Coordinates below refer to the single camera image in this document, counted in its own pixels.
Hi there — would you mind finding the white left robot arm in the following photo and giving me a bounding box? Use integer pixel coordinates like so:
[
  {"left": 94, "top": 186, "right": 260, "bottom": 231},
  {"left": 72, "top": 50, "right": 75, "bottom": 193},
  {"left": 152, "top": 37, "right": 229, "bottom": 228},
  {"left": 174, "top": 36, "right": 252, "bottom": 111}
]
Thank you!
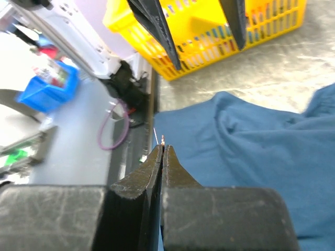
[{"left": 12, "top": 1, "right": 195, "bottom": 112}]

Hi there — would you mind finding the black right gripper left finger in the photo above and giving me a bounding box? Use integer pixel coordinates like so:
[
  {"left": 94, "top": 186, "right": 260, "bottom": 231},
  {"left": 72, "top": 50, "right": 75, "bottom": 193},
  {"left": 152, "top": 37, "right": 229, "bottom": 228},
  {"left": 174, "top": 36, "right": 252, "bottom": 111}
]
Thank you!
[{"left": 1, "top": 145, "right": 163, "bottom": 250}]

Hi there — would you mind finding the yellow plastic basket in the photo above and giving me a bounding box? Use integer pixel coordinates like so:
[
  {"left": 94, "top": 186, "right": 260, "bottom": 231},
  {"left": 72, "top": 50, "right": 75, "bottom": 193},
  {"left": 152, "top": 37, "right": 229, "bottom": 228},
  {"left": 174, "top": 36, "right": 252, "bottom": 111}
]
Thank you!
[{"left": 103, "top": 1, "right": 306, "bottom": 81}]

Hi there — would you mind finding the blue t-shirt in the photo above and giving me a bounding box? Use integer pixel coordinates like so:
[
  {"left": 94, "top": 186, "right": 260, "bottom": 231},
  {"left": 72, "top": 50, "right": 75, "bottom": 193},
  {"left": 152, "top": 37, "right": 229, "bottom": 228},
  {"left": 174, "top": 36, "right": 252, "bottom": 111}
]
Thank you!
[{"left": 154, "top": 85, "right": 334, "bottom": 250}]

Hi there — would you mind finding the blue storage bin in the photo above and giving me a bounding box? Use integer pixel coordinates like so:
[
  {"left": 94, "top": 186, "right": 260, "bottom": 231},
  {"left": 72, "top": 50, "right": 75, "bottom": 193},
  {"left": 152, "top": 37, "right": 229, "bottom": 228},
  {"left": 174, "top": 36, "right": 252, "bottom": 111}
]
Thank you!
[{"left": 16, "top": 61, "right": 80, "bottom": 113}]

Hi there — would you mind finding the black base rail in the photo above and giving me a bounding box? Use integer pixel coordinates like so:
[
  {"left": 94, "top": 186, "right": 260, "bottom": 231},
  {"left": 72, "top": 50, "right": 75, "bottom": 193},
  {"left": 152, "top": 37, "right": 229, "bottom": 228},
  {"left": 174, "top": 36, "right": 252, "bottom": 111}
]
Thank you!
[{"left": 107, "top": 70, "right": 159, "bottom": 185}]

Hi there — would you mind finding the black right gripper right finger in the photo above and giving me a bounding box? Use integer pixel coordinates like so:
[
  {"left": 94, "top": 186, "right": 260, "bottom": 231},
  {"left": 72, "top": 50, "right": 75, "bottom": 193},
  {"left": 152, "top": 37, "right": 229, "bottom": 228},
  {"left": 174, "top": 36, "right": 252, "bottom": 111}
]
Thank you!
[{"left": 161, "top": 145, "right": 299, "bottom": 250}]

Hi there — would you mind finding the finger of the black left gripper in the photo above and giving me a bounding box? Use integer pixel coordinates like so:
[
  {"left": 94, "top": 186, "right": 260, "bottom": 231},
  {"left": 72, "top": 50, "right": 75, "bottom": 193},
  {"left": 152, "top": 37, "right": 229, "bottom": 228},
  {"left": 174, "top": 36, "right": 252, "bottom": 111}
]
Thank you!
[
  {"left": 219, "top": 0, "right": 247, "bottom": 50},
  {"left": 127, "top": 0, "right": 181, "bottom": 70}
]

